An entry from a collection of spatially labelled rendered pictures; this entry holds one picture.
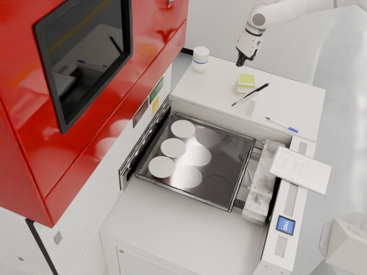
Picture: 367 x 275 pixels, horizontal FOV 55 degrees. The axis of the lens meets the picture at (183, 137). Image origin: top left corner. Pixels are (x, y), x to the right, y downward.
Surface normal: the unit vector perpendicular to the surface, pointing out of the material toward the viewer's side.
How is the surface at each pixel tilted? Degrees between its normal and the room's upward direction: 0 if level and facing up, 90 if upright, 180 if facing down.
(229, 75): 0
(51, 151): 90
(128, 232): 0
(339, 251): 90
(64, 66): 90
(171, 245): 0
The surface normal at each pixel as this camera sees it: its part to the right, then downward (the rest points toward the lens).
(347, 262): -0.41, 0.66
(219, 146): 0.07, -0.66
